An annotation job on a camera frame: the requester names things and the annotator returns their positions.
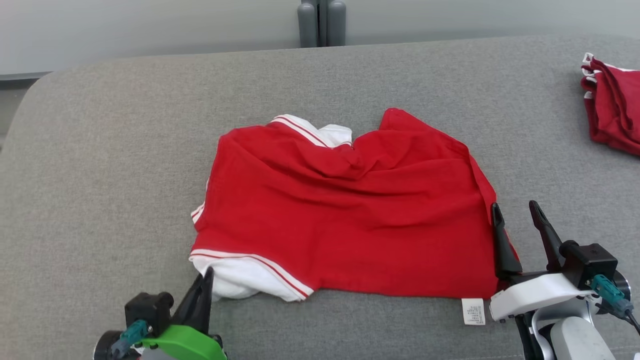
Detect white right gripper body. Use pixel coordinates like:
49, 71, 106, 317
488, 270, 596, 323

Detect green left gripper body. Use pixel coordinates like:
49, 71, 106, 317
142, 324, 229, 360

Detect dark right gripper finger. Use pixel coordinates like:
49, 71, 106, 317
528, 200, 566, 274
490, 202, 524, 281

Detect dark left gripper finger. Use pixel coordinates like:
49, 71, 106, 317
172, 272, 207, 331
197, 266, 215, 334

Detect red shorts with white trim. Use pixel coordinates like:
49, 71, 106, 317
580, 52, 640, 157

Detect red jersey with number 23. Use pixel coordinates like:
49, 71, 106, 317
188, 107, 521, 327

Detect black left gripper motor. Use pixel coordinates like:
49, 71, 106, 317
93, 329, 127, 360

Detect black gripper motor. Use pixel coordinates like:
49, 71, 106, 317
616, 270, 632, 302
93, 329, 127, 360

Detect black right gripper motor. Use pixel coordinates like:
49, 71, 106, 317
616, 270, 632, 302

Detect teal left camera connector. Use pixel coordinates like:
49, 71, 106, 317
110, 320, 151, 359

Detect teal camera connector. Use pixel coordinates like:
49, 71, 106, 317
110, 320, 151, 359
589, 274, 634, 319

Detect teal right camera connector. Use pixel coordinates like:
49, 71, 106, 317
589, 274, 634, 319

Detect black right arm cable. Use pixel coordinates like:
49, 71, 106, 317
595, 299, 640, 337

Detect dark grey wall rail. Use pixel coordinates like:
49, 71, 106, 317
0, 71, 54, 90

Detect grey partition post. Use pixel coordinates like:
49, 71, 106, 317
297, 0, 347, 49

